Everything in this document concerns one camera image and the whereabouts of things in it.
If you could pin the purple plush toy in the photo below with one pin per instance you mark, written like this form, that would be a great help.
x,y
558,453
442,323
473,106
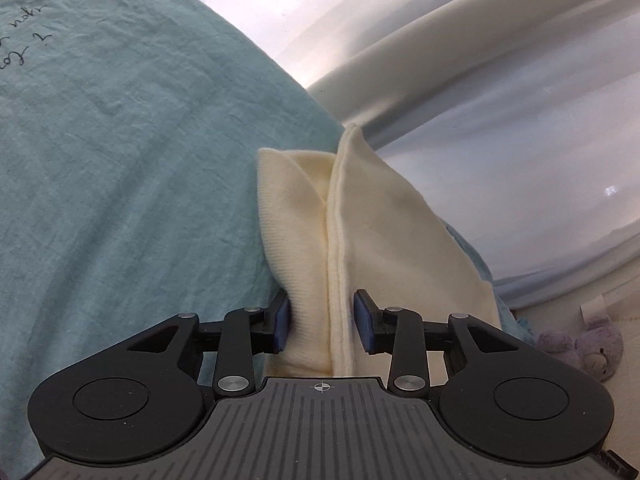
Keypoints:
x,y
597,351

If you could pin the cream knit sweater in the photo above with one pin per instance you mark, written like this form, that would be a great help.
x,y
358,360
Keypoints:
x,y
336,223

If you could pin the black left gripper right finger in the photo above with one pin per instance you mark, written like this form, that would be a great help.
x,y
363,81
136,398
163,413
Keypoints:
x,y
405,337

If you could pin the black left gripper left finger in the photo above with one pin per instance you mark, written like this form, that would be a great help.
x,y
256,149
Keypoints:
x,y
240,336

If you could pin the teal printed bed sheet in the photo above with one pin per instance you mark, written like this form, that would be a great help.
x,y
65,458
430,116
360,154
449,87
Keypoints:
x,y
130,133

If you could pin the white sheer curtain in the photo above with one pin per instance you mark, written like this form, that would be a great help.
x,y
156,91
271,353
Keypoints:
x,y
517,120

